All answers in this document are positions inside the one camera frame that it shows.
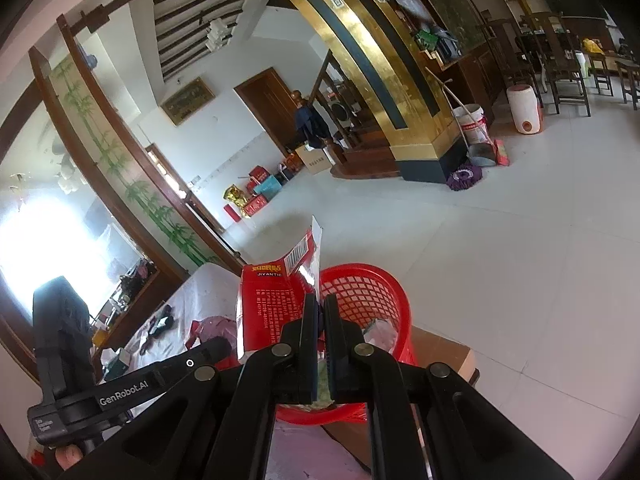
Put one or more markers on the gold pillar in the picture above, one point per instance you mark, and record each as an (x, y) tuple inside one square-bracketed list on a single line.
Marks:
[(390, 60)]

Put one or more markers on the person's left hand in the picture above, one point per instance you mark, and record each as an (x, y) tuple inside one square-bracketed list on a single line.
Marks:
[(69, 457)]

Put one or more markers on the gold foil ornament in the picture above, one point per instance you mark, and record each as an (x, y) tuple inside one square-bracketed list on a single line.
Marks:
[(236, 200)]

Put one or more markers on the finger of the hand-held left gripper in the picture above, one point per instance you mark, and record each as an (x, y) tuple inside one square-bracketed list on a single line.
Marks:
[(210, 352)]

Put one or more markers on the dark wooden chair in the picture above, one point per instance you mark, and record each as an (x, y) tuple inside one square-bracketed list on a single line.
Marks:
[(512, 60), (562, 65)]

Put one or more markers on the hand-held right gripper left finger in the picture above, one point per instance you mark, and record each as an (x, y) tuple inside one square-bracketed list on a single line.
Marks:
[(305, 340)]

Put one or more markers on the yellow bag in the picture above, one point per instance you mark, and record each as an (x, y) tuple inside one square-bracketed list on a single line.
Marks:
[(591, 45)]

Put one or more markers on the wooden door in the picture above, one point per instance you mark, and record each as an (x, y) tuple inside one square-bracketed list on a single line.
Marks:
[(270, 105)]

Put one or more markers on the white cylindrical stool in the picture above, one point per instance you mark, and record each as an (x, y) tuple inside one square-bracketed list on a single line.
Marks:
[(525, 110)]

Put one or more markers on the tall red gift box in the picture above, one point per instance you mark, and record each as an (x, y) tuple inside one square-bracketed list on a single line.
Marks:
[(259, 175)]

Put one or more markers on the dark small box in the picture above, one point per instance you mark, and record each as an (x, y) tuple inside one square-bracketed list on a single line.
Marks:
[(116, 365)]

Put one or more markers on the black device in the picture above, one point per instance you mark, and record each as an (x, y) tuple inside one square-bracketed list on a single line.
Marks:
[(161, 325)]

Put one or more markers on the grey dustpan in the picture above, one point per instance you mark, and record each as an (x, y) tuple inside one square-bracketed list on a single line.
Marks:
[(482, 155)]

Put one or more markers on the bamboo painted panel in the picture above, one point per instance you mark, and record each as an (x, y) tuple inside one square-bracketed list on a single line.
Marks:
[(125, 150)]

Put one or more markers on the pink red floor packet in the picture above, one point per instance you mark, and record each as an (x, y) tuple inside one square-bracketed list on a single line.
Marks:
[(501, 152)]

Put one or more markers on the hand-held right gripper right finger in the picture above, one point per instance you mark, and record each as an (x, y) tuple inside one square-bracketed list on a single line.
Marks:
[(336, 340)]

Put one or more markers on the purple bag on floor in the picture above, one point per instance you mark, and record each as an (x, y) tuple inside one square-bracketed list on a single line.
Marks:
[(464, 177)]

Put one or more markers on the dark wooden cabinet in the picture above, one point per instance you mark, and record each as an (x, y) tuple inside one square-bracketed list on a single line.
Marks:
[(465, 10)]

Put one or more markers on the framed wall painting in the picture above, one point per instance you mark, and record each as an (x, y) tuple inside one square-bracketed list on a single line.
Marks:
[(187, 101)]

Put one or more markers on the wooden staircase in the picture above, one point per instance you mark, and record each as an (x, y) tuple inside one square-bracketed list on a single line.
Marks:
[(365, 150)]

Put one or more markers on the white plastic bucket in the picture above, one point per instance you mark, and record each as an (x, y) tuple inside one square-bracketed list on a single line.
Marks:
[(472, 127)]

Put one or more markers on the open cardboard box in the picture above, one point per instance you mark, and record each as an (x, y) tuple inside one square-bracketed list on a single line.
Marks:
[(315, 159)]

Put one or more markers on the red plastic mesh basket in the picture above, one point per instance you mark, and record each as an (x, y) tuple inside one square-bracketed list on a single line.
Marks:
[(370, 290)]

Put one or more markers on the pink crumpled plastic bag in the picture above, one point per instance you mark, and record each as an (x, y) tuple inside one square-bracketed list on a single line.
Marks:
[(215, 332)]

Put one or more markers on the white ceiling lamp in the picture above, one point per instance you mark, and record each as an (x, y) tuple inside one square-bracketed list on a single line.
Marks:
[(219, 34)]

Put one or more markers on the red snack packet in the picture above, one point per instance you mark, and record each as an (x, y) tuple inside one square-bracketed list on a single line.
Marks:
[(270, 310)]

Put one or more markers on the pale crumpled wrapper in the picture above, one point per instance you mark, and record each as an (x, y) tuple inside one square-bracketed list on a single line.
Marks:
[(381, 332)]

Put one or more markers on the table with pale cloth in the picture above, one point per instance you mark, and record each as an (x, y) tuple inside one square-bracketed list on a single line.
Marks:
[(200, 292)]

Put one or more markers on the flat cardboard box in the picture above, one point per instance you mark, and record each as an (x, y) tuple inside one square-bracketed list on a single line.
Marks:
[(440, 352)]

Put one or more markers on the teal gift box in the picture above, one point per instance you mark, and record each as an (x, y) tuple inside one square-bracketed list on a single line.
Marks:
[(267, 187)]

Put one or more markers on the green box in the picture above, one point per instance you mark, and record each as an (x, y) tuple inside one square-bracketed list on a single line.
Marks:
[(425, 40)]

